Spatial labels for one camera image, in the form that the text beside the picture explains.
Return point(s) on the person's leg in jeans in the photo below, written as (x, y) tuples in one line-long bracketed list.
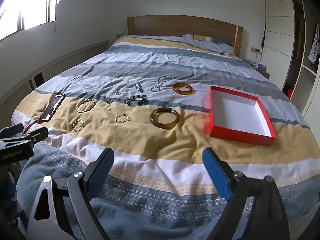
[(45, 160)]

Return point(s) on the open wardrobe shelf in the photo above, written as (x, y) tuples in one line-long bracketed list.
[(307, 80)]

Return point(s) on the wooden headboard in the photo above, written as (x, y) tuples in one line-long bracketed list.
[(175, 25)]

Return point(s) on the window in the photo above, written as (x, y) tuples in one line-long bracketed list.
[(30, 2)]

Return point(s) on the grey pillow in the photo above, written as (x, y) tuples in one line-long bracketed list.
[(212, 45)]

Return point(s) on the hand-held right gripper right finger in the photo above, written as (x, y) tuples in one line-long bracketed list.
[(217, 175)]

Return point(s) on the silver wristwatch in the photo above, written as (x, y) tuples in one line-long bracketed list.
[(138, 87)]

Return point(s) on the wall socket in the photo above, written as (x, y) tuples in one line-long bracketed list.
[(255, 50)]

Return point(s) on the hanging clothes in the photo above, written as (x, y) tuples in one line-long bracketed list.
[(313, 47)]

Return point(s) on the white wardrobe door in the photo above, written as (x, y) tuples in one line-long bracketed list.
[(280, 30)]

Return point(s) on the thin gold bangle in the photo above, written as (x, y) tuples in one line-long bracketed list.
[(77, 108)]

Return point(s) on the wooden nightstand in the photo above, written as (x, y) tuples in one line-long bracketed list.
[(262, 72)]

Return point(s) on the red shallow cardboard box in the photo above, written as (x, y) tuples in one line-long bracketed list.
[(237, 115)]

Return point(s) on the olive brown bangle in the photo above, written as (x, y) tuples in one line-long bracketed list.
[(162, 125)]

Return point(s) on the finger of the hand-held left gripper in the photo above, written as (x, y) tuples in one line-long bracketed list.
[(37, 135), (11, 129)]

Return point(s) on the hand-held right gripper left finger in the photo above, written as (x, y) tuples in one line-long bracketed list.
[(100, 166)]

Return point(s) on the amber orange bangle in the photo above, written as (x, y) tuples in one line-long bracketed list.
[(183, 93)]

